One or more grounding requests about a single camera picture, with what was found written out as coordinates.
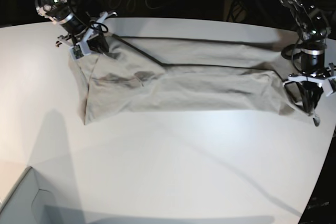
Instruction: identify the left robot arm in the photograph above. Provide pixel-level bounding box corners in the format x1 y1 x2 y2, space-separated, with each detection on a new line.
279 0 335 115

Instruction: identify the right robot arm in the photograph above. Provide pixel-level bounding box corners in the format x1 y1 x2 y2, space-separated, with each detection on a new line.
35 0 117 59

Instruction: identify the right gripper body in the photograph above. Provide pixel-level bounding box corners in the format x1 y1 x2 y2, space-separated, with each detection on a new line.
55 11 118 48

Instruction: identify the grey t-shirt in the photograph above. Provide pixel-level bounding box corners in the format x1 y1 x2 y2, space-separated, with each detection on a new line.
69 36 320 124

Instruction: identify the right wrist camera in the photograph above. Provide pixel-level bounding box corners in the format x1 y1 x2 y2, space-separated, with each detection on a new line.
69 42 91 60

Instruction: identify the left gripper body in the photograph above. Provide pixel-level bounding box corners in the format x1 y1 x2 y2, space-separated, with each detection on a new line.
282 63 335 97

